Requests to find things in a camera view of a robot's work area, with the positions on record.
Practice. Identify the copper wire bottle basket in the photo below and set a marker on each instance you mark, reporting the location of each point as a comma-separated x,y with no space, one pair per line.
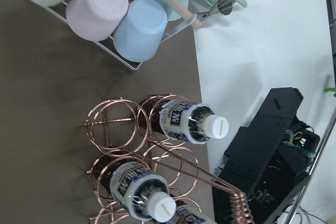
146,148

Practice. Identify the light blue plastic cup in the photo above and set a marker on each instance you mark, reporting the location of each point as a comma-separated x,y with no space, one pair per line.
139,34

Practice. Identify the tea bottle near basket slot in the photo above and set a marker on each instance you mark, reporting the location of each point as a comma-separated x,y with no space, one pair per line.
190,122

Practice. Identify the black equipment case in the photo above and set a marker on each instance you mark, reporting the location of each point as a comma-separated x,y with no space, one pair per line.
268,159

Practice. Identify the pink plastic cup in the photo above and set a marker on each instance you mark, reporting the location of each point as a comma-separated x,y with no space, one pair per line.
95,20

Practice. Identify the steel cocktail jigger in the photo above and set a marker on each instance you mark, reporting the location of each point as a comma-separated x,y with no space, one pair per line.
223,7

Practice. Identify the white wire cup rack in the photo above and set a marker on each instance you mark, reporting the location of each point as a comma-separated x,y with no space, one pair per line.
172,28

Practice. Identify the tea bottle basket slot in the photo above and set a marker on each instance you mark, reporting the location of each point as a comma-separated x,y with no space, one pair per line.
142,193
190,122
188,215

